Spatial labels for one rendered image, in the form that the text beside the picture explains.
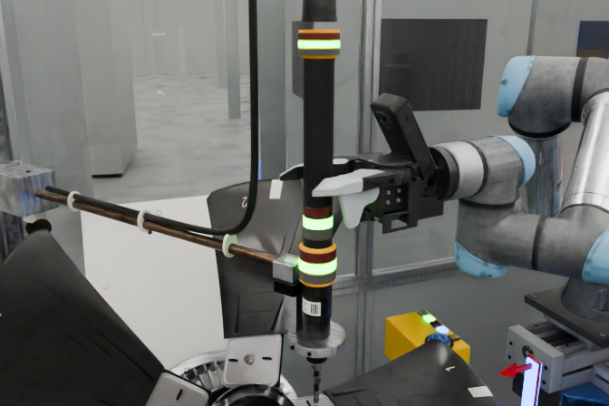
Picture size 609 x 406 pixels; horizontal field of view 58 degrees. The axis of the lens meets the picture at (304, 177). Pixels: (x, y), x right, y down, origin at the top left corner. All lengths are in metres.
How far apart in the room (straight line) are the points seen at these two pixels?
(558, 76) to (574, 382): 0.69
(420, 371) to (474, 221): 0.23
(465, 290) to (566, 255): 1.02
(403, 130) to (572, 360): 0.85
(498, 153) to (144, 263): 0.60
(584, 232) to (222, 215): 0.49
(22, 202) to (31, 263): 0.34
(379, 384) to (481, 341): 1.11
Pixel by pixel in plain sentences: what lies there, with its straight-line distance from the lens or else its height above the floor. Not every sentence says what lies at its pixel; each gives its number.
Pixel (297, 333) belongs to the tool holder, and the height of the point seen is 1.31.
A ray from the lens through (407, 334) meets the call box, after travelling 1.17.
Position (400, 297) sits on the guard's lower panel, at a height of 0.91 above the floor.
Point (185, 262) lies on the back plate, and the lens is 1.00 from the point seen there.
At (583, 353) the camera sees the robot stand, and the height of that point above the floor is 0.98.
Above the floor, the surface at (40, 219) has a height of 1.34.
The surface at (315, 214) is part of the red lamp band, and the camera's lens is 0.61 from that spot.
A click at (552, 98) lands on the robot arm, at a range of 1.07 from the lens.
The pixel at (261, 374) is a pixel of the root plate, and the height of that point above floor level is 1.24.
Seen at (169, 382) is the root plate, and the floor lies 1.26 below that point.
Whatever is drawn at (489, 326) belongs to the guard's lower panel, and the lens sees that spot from 1.90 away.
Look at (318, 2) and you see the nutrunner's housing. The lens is 0.58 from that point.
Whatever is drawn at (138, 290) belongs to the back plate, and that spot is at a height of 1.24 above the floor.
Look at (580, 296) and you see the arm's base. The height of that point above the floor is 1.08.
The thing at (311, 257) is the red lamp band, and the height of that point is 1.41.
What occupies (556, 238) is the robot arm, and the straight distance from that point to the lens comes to 0.78.
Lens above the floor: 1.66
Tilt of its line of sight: 15 degrees down
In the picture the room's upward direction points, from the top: straight up
